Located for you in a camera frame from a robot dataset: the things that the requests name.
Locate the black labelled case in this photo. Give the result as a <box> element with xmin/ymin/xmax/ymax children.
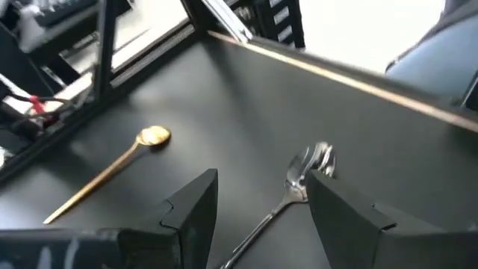
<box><xmin>253</xmin><ymin>0</ymin><xmax>305</xmax><ymax>49</ymax></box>

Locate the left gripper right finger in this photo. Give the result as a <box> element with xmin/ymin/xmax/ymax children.
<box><xmin>305</xmin><ymin>170</ymin><xmax>475</xmax><ymax>269</ymax></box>

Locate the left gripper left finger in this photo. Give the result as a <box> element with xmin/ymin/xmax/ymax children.
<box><xmin>115</xmin><ymin>168</ymin><xmax>220</xmax><ymax>269</ymax></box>

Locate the grey office chair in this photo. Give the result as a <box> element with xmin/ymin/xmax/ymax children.
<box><xmin>384</xmin><ymin>0</ymin><xmax>478</xmax><ymax>111</ymax></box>

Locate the gold spoon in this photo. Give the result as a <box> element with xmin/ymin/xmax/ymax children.
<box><xmin>43</xmin><ymin>125</ymin><xmax>172</xmax><ymax>226</ymax></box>

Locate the black table mat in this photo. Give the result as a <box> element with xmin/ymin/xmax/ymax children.
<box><xmin>0</xmin><ymin>31</ymin><xmax>478</xmax><ymax>269</ymax></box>

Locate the silver spoon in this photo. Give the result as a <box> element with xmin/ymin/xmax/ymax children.
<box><xmin>220</xmin><ymin>140</ymin><xmax>337</xmax><ymax>269</ymax></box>

